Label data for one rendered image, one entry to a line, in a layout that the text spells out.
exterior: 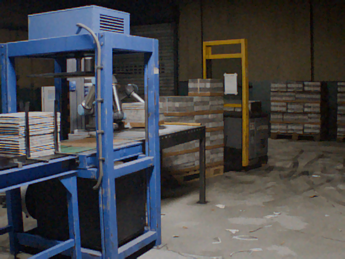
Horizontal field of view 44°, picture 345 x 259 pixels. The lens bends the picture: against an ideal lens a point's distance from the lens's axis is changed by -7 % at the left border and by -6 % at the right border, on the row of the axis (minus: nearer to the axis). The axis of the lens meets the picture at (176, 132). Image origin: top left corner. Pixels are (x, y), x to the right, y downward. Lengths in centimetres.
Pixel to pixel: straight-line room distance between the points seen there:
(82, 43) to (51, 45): 27
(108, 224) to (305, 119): 760
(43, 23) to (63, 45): 35
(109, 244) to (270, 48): 951
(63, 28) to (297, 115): 756
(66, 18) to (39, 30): 26
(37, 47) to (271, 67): 925
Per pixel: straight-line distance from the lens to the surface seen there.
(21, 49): 323
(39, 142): 279
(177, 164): 554
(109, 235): 290
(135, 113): 448
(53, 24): 319
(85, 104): 453
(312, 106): 996
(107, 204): 284
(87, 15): 301
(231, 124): 659
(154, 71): 326
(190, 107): 565
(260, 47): 1194
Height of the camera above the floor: 121
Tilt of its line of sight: 6 degrees down
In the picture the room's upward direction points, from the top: 1 degrees counter-clockwise
